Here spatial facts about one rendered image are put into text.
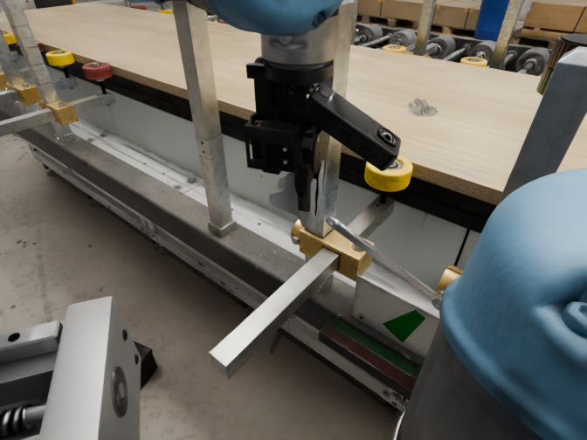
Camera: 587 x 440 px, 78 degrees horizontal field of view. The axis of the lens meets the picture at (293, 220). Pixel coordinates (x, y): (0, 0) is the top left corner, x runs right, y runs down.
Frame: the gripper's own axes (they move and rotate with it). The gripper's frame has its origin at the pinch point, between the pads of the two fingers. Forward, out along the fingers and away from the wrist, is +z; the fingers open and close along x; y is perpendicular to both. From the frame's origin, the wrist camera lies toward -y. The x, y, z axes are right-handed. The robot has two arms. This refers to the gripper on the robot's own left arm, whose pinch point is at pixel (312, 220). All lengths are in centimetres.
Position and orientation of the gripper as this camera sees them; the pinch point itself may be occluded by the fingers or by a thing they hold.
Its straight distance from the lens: 48.8
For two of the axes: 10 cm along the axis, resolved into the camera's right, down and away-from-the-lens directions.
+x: -3.2, 5.8, -7.5
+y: -9.5, -2.0, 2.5
